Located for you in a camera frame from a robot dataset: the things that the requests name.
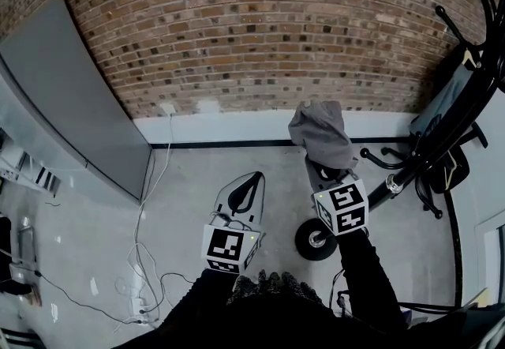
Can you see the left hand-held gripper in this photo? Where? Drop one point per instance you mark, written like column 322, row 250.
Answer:
column 225, row 246

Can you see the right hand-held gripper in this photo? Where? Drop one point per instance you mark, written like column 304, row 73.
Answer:
column 343, row 207

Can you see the grey cloth cap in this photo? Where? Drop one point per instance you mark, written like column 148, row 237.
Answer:
column 321, row 134

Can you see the black coat rack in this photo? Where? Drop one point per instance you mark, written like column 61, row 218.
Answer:
column 434, row 154

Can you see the person's right forearm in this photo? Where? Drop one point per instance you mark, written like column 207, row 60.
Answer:
column 363, row 272

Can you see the person's left forearm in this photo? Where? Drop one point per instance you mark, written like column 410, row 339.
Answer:
column 197, row 296

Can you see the pale clothes hanger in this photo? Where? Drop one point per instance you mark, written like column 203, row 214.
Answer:
column 451, row 169

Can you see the black office chair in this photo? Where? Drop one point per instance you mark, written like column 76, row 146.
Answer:
column 453, row 169

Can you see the person's black top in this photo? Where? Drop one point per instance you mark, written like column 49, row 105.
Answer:
column 276, row 327

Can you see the grey garment on hanger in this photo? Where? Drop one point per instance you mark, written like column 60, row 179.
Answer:
column 446, row 102

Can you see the white power strip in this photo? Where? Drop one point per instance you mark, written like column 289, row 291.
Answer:
column 140, row 306

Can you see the pale garment hanger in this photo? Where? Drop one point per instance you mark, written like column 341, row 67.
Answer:
column 471, row 59

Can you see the light wooden desk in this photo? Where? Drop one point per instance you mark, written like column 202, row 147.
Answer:
column 477, row 298

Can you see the large grey cabinet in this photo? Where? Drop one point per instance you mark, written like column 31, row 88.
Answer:
column 75, row 102

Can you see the white striped device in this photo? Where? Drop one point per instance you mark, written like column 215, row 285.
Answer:
column 47, row 181

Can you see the metal stand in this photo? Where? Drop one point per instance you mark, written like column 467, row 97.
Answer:
column 27, row 241

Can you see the white wall outlet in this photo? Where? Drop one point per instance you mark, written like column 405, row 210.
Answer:
column 168, row 109

